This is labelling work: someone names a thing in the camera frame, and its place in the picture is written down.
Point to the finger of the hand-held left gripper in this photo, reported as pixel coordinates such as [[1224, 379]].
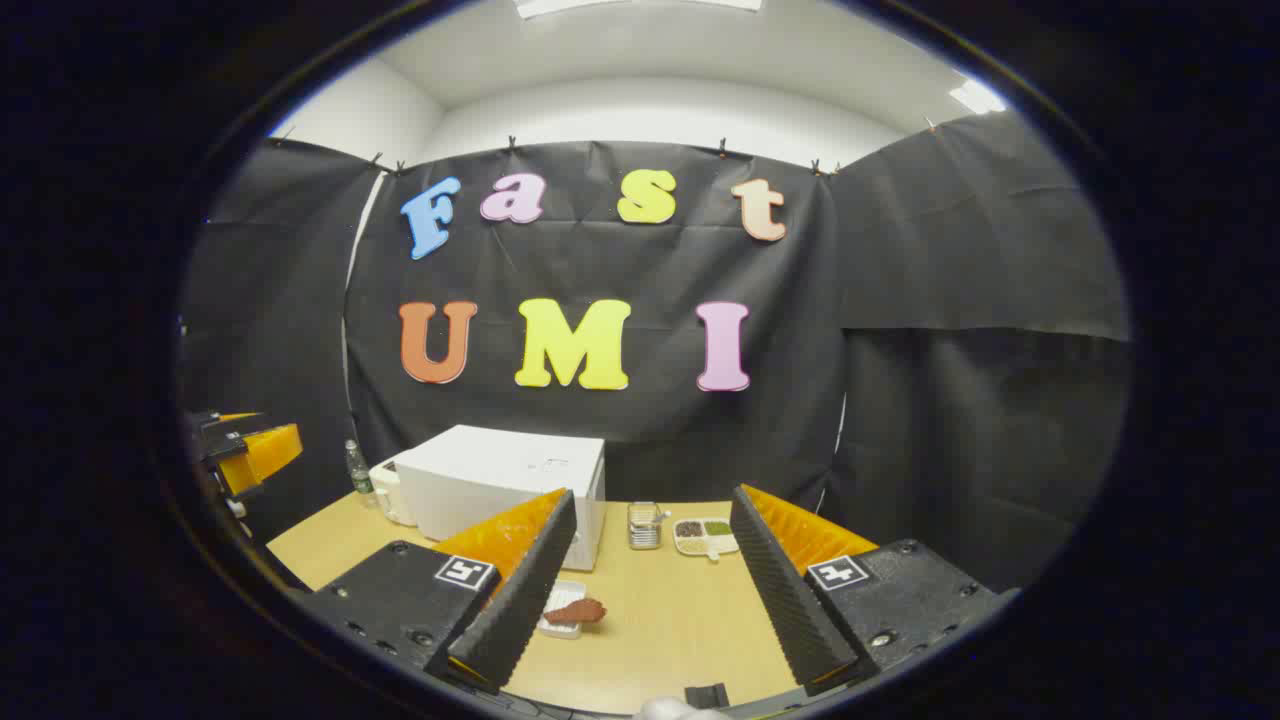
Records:
[[260, 455], [225, 422]]

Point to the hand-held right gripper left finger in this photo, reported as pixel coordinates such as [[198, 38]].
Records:
[[510, 610]]

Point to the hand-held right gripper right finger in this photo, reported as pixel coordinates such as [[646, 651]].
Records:
[[790, 610]]

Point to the brown meat slice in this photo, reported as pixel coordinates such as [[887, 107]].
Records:
[[578, 611]]

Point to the white microwave oven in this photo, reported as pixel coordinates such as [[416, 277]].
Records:
[[500, 460]]

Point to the small white rectangular tray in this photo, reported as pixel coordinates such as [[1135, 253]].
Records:
[[570, 590]]

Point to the clear water bottle green label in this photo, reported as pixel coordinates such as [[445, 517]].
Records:
[[358, 475]]

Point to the white divided plate with beans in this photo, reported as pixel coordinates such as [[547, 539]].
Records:
[[705, 538]]

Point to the white toaster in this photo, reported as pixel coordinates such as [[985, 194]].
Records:
[[385, 495]]

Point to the black backdrop cloth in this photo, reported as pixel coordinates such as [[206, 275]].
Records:
[[950, 350]]

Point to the ceiling light panel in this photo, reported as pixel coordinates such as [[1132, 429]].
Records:
[[640, 5], [978, 97]]

